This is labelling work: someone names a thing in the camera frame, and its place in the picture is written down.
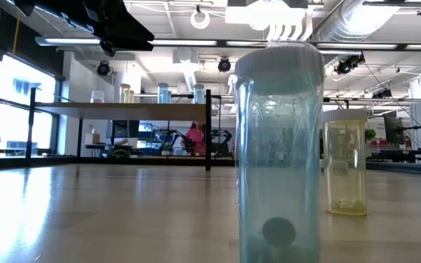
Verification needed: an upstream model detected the person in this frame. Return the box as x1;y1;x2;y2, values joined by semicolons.
183;121;207;157

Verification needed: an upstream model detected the black monitor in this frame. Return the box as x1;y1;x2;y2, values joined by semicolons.
112;119;140;139
379;111;411;145

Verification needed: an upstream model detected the black ceiling spotlight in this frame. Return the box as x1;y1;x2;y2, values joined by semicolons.
217;57;232;73
96;61;111;77

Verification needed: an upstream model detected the green background plant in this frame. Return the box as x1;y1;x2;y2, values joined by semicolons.
364;127;377;147

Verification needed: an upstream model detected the wooden shelf with black frame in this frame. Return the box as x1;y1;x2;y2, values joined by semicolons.
25;87;213;172

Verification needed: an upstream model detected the white coiled cable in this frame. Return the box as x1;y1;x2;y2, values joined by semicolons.
190;5;211;30

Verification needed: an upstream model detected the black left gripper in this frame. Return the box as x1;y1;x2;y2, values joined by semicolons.
15;0;156;58

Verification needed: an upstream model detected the long ceiling light strip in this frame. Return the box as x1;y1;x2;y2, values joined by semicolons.
34;36;421;51

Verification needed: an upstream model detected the black aluminium rig frame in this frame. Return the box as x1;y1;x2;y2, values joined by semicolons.
0;156;235;169

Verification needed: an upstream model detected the white ceiling fixture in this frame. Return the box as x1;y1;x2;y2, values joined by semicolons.
224;0;314;42

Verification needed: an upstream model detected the purple medicine bottle white cap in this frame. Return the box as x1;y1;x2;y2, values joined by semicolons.
89;90;105;104

